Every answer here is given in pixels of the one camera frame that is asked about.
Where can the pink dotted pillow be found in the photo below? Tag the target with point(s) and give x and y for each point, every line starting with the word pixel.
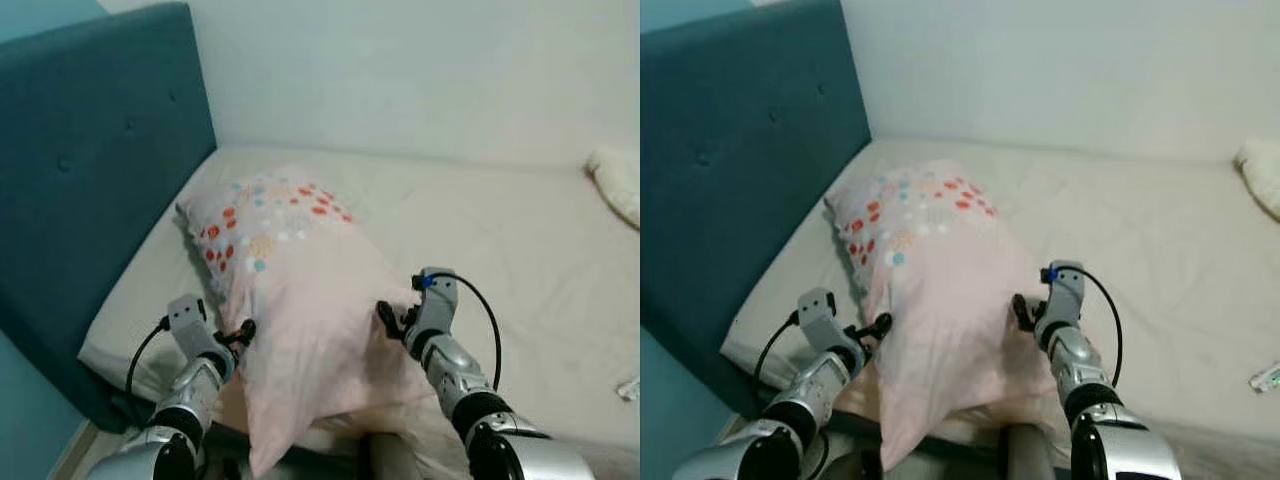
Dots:
pixel 950 290
pixel 300 280

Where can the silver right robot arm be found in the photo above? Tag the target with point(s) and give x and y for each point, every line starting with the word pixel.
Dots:
pixel 470 390
pixel 1100 400

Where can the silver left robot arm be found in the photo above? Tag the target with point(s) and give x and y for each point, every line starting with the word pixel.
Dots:
pixel 790 420
pixel 180 410

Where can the grey right robot leg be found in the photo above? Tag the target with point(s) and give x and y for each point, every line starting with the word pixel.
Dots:
pixel 1025 455
pixel 390 460

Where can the small white green gadget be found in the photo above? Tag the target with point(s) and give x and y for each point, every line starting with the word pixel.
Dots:
pixel 1266 378

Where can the cream cartoon print blanket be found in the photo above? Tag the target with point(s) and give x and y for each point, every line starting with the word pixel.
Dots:
pixel 1262 175
pixel 618 185

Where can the teal upholstered headboard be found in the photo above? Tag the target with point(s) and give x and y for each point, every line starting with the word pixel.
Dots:
pixel 90 120
pixel 740 110

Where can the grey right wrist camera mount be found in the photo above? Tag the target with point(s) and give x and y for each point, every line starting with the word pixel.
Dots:
pixel 1065 290
pixel 437 300

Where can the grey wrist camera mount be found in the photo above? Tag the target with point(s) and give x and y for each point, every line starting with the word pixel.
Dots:
pixel 820 312
pixel 188 320
pixel 1065 290
pixel 437 300

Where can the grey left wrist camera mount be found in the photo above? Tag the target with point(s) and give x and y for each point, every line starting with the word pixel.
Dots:
pixel 188 320
pixel 820 312

